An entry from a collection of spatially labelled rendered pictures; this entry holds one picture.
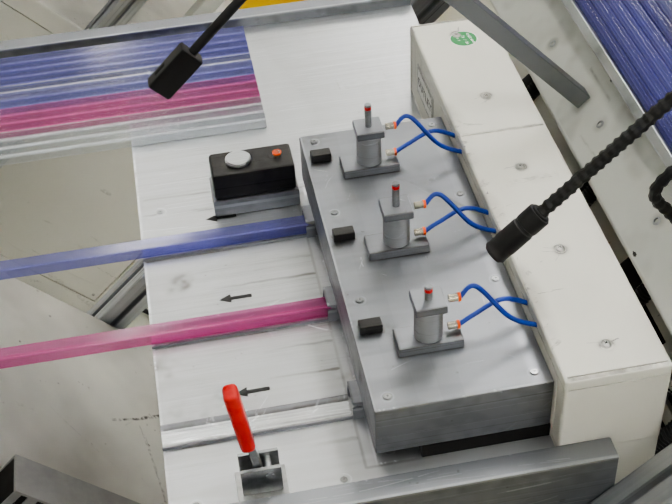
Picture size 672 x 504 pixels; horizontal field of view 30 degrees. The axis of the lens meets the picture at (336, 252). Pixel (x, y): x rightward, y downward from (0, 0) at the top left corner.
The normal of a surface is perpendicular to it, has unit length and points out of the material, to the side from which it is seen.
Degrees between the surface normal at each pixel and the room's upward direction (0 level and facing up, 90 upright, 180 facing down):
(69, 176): 90
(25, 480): 0
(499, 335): 46
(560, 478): 90
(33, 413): 0
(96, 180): 90
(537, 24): 90
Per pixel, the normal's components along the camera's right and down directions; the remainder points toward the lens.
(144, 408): 0.68, -0.63
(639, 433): 0.18, 0.65
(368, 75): -0.04, -0.75
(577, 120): -0.72, -0.43
